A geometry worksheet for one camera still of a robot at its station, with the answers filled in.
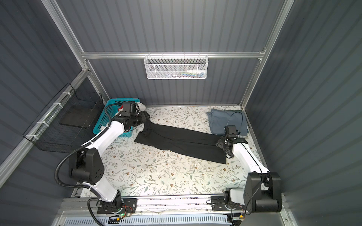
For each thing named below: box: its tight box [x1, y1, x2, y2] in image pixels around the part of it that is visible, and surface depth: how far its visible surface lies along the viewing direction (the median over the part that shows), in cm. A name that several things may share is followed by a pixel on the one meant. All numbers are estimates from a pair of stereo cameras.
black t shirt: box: [134, 120, 227, 164], surface depth 98 cm
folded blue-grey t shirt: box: [205, 109, 249, 137], surface depth 108 cm
